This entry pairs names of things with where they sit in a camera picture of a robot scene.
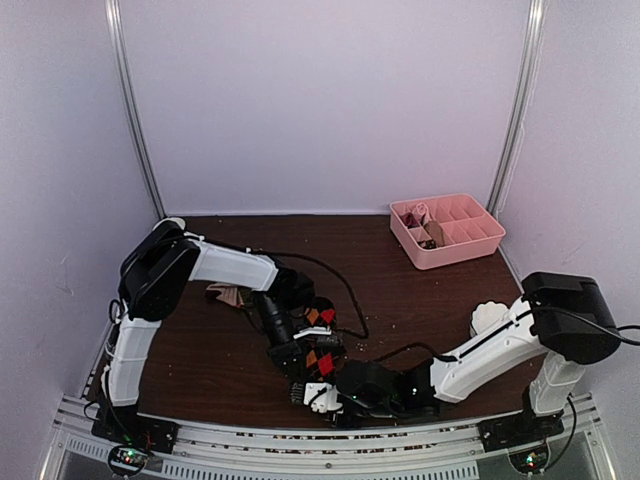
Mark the white scalloped bowl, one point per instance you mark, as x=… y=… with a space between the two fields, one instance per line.
x=485 y=315

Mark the dark bowl white inside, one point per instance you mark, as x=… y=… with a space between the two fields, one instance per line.
x=176 y=221

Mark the left aluminium frame post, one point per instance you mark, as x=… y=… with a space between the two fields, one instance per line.
x=118 y=42

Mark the striped beige green sock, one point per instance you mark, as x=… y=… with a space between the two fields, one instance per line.
x=235 y=296

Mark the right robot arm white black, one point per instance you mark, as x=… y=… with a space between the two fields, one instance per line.
x=562 y=317

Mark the aluminium frame post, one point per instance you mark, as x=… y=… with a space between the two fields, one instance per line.
x=526 y=76
x=118 y=42

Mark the rolled socks in box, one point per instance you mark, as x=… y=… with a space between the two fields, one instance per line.
x=427 y=232

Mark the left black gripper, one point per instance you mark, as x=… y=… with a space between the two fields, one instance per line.
x=288 y=352

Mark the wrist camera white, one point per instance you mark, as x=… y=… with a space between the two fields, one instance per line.
x=321 y=398
x=312 y=331

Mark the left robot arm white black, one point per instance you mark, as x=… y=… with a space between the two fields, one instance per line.
x=152 y=280

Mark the pink divided organizer box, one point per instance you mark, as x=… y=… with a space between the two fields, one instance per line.
x=470 y=230

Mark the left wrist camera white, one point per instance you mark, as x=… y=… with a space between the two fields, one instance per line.
x=312 y=331

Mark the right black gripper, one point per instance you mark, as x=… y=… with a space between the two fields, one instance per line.
x=345 y=422

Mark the argyle black red orange sock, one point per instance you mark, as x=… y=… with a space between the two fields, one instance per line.
x=323 y=353

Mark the right aluminium frame post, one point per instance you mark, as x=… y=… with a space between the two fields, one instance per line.
x=526 y=76

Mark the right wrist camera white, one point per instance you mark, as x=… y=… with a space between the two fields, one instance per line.
x=321 y=398

